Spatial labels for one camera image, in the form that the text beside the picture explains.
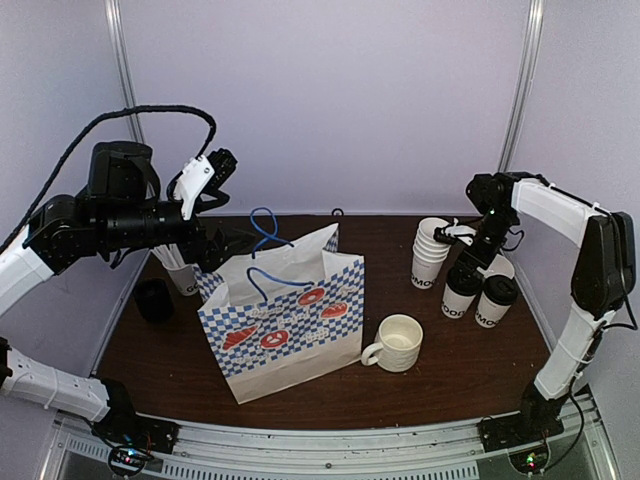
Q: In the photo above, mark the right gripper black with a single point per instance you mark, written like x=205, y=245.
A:
x=482, y=260

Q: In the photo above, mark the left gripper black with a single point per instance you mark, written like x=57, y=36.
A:
x=211, y=255

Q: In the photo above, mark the black coffee cup lid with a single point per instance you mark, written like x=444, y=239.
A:
x=501, y=290

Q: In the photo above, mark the white paper coffee cup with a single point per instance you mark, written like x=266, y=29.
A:
x=488, y=313

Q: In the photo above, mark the blue checkered paper bag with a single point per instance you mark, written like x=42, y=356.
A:
x=280, y=317

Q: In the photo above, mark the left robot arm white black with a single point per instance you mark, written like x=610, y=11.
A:
x=118, y=212

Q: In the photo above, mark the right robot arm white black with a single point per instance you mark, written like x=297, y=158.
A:
x=601, y=276

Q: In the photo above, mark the stack of white paper cups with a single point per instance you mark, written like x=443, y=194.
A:
x=428, y=254

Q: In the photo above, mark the small white ceramic bowl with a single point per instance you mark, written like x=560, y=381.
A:
x=500, y=266

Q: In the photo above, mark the white cup holding straws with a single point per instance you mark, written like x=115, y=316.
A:
x=184, y=279

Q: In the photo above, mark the white ceramic mug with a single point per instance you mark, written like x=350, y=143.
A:
x=396, y=346

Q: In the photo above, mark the stack of black lids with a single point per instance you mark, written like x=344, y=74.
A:
x=153, y=300

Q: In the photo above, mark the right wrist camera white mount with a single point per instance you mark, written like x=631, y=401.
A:
x=454, y=232

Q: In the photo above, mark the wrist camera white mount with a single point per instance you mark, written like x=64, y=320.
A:
x=197, y=187
x=454, y=232

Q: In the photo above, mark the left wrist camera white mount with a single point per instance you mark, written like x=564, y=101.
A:
x=197, y=187

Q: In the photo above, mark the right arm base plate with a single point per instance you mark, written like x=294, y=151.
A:
x=511, y=431

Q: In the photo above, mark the aluminium front rail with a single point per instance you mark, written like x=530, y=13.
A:
x=452, y=450

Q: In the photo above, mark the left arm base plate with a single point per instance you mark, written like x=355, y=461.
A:
x=145, y=433

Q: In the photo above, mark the left aluminium frame post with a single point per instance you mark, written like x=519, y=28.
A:
x=118, y=43

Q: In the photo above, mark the aluminium frame post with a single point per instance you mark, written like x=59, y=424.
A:
x=118, y=43
x=527, y=69

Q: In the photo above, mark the right aluminium frame post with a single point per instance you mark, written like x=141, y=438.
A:
x=527, y=69

